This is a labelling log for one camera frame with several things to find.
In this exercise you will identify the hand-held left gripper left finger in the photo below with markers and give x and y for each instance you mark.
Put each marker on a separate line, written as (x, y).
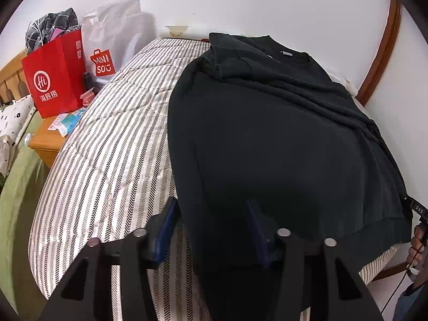
(165, 234)

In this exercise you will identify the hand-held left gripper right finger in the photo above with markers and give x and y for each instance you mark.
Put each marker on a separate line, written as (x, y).
(262, 237)

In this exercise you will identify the black sweatshirt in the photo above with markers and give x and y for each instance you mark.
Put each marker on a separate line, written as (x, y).
(267, 133)

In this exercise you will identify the person's right forearm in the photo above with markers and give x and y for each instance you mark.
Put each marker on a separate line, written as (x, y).
(409, 297)

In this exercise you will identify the person's right hand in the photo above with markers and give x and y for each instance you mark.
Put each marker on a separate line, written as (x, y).
(416, 244)

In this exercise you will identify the striped mattress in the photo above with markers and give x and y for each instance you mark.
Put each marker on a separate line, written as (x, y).
(110, 147)

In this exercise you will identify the green blanket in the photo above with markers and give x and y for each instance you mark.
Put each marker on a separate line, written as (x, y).
(23, 187)

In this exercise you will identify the blue packet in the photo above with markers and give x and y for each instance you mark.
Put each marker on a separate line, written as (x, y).
(67, 120)

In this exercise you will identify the wooden nightstand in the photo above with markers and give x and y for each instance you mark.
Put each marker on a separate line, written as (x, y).
(43, 140)

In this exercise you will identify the small bottle pink cap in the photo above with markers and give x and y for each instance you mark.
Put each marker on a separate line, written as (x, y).
(87, 98)

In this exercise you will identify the white spotted pillow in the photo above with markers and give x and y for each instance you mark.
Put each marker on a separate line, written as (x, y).
(13, 117)

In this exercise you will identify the red paper bag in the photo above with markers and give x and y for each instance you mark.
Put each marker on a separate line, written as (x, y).
(53, 73)

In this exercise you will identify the white shopping bag red logo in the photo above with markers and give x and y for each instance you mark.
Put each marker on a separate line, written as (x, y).
(113, 30)

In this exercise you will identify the wooden headboard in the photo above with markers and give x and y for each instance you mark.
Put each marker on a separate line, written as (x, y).
(13, 73)

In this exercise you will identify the dark plaid cloth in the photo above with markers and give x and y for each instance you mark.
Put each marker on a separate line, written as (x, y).
(50, 26)

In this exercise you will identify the brown wooden door frame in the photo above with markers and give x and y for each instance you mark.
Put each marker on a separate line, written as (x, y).
(384, 46)

